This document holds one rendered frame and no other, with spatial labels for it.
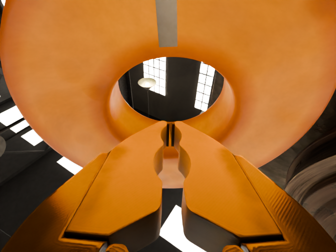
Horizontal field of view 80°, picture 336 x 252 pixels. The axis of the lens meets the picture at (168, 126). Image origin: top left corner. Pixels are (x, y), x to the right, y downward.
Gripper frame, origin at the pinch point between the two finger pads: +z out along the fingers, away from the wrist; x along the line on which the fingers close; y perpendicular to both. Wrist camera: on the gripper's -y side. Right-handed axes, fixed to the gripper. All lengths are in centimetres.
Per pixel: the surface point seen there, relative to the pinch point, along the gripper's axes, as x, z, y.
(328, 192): 28.4, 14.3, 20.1
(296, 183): 25.9, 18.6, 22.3
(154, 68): -48, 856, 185
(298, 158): 28.9, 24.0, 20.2
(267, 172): 32, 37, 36
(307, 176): 26.5, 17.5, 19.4
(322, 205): 29.1, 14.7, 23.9
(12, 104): -830, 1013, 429
